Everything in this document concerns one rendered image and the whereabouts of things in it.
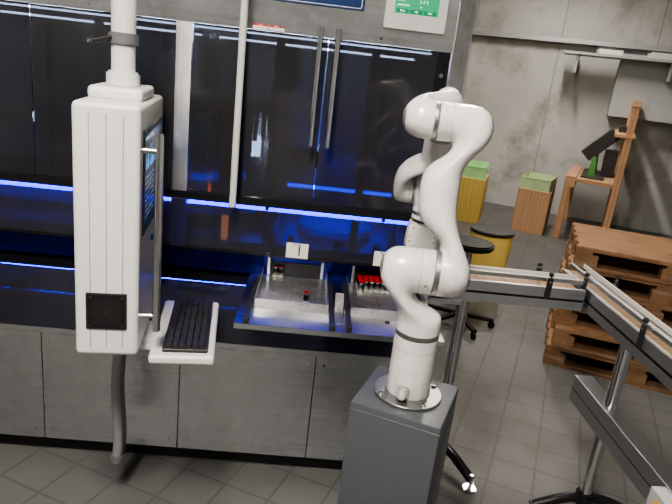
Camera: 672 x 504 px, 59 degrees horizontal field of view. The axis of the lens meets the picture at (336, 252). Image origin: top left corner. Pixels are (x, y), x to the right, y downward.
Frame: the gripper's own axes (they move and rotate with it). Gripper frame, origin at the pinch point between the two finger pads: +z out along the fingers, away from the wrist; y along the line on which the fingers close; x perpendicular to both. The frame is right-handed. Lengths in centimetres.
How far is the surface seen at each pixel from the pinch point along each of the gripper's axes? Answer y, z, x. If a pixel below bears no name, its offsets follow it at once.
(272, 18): 57, -74, -28
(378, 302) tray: 8.5, 22.1, -17.1
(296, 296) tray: 39.5, 22.1, -15.5
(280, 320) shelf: 44.1, 22.3, 6.8
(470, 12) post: -11, -83, -28
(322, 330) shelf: 29.9, 22.3, 11.7
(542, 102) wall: -282, -44, -674
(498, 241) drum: -117, 58, -263
